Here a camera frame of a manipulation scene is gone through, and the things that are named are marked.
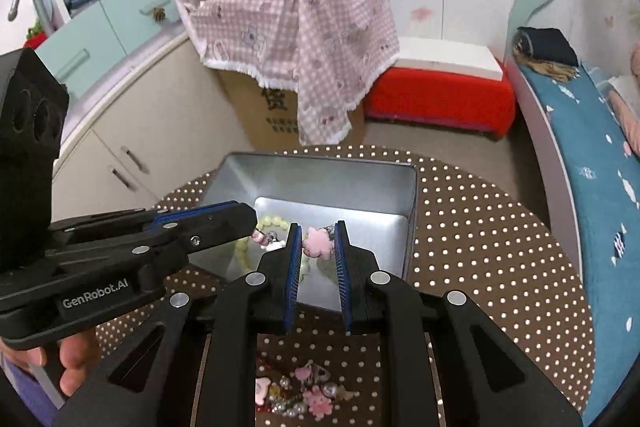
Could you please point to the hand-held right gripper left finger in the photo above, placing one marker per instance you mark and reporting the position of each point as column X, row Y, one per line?
column 293, row 277

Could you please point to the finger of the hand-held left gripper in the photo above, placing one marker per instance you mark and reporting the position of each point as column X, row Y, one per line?
column 200, row 210
column 220, row 227

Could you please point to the dark folded garment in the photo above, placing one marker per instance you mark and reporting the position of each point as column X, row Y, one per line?
column 547, row 44

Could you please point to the pink flower charm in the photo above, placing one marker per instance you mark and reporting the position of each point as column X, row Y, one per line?
column 319, row 243

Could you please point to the pink soft toy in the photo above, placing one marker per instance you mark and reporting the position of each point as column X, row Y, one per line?
column 631, row 107

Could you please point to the mint green drawer unit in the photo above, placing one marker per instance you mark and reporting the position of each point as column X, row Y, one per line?
column 125, row 19

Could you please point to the red plush stool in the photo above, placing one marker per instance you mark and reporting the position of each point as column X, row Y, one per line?
column 440, row 99

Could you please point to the blue printed bed blanket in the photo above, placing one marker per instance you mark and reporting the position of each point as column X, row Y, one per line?
column 580, row 167

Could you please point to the tan fringed scarf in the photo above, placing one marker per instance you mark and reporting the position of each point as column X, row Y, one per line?
column 550, row 69

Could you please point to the person's left hand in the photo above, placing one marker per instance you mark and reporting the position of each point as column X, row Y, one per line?
column 75, row 357

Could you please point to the brown polka-dot tablecloth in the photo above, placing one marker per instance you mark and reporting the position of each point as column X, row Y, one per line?
column 480, row 247

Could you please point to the cardboard box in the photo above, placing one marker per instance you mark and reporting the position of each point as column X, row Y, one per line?
column 270, row 112

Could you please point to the pink flower sticker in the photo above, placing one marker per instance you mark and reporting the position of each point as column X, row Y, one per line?
column 422, row 14

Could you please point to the pine cone ornament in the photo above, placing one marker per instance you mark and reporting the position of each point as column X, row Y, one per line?
column 160, row 14

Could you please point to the white seat board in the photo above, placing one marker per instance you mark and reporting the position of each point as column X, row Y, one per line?
column 450, row 54

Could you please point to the small silver pink charm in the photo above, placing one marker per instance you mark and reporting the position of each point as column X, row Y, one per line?
column 267, row 239

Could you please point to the pile of jewelry charms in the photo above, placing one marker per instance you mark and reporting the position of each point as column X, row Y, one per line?
column 305, row 389

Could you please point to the silver metal tin box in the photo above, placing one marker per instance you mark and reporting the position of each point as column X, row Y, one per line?
column 320, row 187

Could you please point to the person's left forearm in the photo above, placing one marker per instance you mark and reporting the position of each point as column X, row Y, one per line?
column 22, row 394

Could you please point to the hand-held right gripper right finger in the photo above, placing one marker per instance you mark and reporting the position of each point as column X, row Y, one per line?
column 343, row 277

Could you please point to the pink checked cloth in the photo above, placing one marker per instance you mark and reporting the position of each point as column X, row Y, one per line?
column 310, row 22

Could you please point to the cream cabinet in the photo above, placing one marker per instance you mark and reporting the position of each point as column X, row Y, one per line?
column 165, row 107

